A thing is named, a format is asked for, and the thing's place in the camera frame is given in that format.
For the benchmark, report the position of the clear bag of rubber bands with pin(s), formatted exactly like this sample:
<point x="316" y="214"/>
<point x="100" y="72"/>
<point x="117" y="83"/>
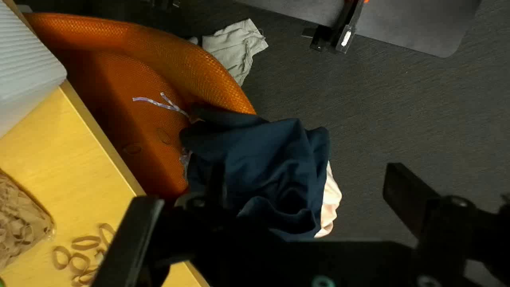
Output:
<point x="23" y="220"/>

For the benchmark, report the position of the white plastic bin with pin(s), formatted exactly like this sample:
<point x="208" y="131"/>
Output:
<point x="30" y="70"/>

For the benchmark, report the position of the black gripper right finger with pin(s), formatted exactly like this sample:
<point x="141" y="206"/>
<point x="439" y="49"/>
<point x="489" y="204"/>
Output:
<point x="409" y="196"/>

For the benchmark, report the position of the dark blue cloth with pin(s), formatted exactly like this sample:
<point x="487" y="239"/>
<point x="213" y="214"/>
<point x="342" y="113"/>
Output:
<point x="270" y="171"/>

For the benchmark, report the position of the orange office chair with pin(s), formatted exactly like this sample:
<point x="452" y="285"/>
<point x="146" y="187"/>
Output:
<point x="140" y="83"/>

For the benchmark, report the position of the tan rubber bands pile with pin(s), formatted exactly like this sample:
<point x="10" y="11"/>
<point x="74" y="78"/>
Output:
<point x="84" y="255"/>

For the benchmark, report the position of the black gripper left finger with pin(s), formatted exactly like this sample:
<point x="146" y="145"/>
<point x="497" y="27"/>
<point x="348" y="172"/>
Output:
<point x="128" y="257"/>

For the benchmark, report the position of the grey crumpled cloth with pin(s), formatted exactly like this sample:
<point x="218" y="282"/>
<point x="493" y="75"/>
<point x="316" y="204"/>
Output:
<point x="235" y="46"/>

